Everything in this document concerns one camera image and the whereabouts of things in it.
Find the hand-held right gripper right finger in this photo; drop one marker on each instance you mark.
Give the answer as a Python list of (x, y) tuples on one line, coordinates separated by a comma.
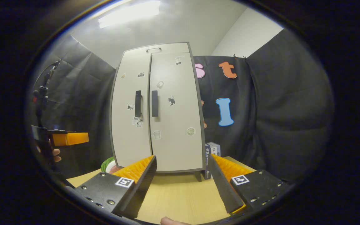
[(225, 190)]

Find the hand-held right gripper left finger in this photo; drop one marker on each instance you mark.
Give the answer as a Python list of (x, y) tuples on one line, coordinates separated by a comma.
[(142, 189)]

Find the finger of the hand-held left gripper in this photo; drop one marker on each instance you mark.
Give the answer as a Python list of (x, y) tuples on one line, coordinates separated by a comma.
[(72, 138)]

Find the white cabinet door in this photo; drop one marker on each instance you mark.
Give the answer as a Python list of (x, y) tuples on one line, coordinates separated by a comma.
[(127, 131), (177, 140)]

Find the white shoe cabinet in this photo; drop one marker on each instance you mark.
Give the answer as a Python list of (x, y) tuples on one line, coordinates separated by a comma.
[(170, 49)]

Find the dark blue box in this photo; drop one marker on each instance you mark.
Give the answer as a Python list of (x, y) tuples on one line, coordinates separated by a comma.
[(207, 162)]

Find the green watermelon toy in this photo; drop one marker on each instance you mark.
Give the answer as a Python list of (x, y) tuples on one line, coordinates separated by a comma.
[(106, 164)]

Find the white box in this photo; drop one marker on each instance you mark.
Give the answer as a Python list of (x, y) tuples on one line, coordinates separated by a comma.
[(216, 148)]

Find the ceiling light panel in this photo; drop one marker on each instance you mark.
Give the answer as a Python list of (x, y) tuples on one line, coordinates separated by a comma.
[(130, 14)]

